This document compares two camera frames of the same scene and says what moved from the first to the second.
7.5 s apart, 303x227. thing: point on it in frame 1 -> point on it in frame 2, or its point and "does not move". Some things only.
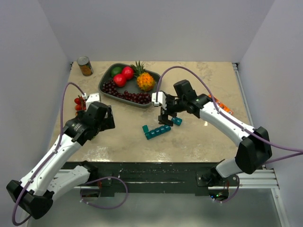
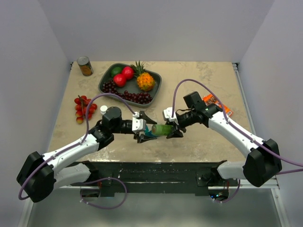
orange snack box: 220,104 does not move
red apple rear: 128,72 does not move
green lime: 115,70 does not move
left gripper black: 108,122 -> 143,138
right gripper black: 163,118 -> 177,133
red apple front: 120,80 does not move
